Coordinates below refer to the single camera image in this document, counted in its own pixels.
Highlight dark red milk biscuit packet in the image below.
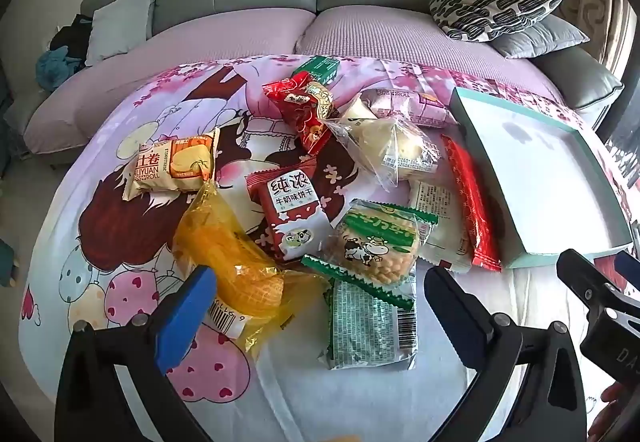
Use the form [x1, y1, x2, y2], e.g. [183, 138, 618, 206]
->
[245, 159, 333, 264]

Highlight green cow biscuit packet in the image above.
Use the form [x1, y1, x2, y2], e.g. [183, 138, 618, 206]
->
[301, 199, 439, 312]

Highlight orange swiss roll packet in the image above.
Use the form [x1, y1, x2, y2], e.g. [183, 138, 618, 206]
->
[122, 127, 221, 201]

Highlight cream snack packet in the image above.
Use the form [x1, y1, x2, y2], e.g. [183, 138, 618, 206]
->
[339, 94, 381, 123]

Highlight light grey pillow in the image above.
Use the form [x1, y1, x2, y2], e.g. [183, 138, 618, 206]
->
[85, 0, 157, 67]

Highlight red and gold snack packet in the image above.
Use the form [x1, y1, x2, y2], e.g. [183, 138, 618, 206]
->
[263, 71, 335, 155]

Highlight green foil biscuit packet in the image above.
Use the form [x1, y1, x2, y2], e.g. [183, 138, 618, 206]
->
[320, 278, 418, 370]

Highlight printed pink blanket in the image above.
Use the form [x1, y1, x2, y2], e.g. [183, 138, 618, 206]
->
[17, 55, 640, 442]

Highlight pink swiss roll packet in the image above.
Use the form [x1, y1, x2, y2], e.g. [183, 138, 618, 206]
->
[360, 87, 458, 127]

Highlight clear bag of steamed cake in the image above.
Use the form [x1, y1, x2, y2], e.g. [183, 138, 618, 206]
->
[322, 115, 443, 193]

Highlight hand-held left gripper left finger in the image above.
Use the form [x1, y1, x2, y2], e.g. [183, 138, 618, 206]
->
[54, 265, 218, 442]

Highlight white snack packet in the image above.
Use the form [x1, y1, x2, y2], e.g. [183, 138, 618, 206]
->
[409, 178, 473, 274]

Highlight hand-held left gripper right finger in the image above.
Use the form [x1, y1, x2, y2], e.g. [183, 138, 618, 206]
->
[424, 266, 587, 442]

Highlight small green carton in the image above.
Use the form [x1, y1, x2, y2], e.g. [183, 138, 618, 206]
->
[292, 55, 341, 86]

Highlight dark clothes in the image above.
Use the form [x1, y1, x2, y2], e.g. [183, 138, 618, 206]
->
[49, 15, 93, 60]

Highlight person's right hand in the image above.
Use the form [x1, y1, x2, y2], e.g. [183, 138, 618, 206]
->
[587, 382, 640, 430]

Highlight grey quilted pillow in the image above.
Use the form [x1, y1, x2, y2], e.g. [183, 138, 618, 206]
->
[492, 15, 591, 59]

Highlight black and white patterned pillow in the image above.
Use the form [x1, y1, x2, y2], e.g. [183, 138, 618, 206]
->
[429, 0, 567, 43]

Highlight long red snack packet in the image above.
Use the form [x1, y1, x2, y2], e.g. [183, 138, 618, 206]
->
[441, 135, 502, 272]

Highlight yellow wafer packet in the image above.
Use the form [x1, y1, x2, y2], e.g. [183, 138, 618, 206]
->
[172, 179, 331, 358]

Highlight white box with teal rim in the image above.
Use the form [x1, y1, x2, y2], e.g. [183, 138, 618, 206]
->
[450, 86, 635, 269]

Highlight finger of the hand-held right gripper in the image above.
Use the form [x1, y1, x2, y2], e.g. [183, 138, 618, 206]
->
[613, 252, 640, 280]
[556, 249, 640, 324]

